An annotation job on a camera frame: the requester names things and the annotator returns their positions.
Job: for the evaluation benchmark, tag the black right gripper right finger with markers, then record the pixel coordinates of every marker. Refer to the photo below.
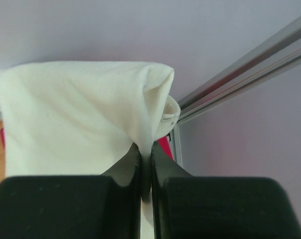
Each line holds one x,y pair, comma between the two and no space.
190,207

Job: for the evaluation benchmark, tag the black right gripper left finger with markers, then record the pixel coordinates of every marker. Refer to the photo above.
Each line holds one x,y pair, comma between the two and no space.
105,206

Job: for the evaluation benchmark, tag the white t shirt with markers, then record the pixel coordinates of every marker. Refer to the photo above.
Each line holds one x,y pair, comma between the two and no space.
80,118

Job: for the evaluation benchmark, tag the folded magenta t shirt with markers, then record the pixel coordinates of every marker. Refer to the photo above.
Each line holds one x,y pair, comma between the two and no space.
164,142

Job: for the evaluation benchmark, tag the aluminium corner frame post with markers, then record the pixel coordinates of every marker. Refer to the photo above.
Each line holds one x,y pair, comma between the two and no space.
279,52

